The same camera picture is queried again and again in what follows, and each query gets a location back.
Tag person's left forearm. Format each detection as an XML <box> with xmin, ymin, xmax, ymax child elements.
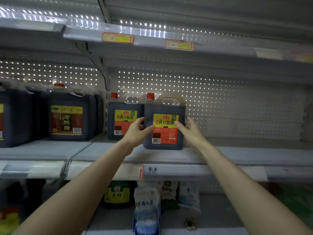
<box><xmin>12</xmin><ymin>142</ymin><xmax>132</xmax><ymax>235</ymax></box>

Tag vinegar jug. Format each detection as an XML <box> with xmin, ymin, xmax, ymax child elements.
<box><xmin>0</xmin><ymin>81</ymin><xmax>36</xmax><ymax>148</ymax></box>

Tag white metal store shelving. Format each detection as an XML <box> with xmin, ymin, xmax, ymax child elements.
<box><xmin>0</xmin><ymin>0</ymin><xmax>313</xmax><ymax>235</ymax></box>

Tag blue white packages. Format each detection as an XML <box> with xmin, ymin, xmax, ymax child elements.
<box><xmin>132</xmin><ymin>181</ymin><xmax>202</xmax><ymax>235</ymax></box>

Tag person's right forearm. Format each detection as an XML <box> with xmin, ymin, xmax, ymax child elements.
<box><xmin>198</xmin><ymin>142</ymin><xmax>313</xmax><ymax>235</ymax></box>

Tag round soy jug gold cap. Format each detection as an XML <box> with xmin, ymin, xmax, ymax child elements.
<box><xmin>0</xmin><ymin>208</ymin><xmax>21</xmax><ymax>235</ymax></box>

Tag square soy sauce jug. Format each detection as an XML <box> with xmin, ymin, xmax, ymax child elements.
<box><xmin>41</xmin><ymin>179</ymin><xmax>67</xmax><ymax>204</ymax></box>

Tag small pink yellow price tag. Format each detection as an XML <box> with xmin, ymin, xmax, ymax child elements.
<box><xmin>165</xmin><ymin>39</ymin><xmax>195</xmax><ymax>51</ymax></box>
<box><xmin>102</xmin><ymin>33</ymin><xmax>135</xmax><ymax>44</ymax></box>

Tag person's right hand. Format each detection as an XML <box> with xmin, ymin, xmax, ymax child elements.
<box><xmin>174</xmin><ymin>116</ymin><xmax>210</xmax><ymax>151</ymax></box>

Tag dark jug yellow green label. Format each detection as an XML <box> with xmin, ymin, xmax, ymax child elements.
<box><xmin>104</xmin><ymin>181</ymin><xmax>132</xmax><ymax>209</ymax></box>

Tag black jug brown gold label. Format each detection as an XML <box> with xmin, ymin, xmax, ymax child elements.
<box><xmin>48</xmin><ymin>84</ymin><xmax>98</xmax><ymax>141</ymax></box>

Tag person's left hand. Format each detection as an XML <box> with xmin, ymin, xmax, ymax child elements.
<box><xmin>120</xmin><ymin>116</ymin><xmax>156</xmax><ymax>152</ymax></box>

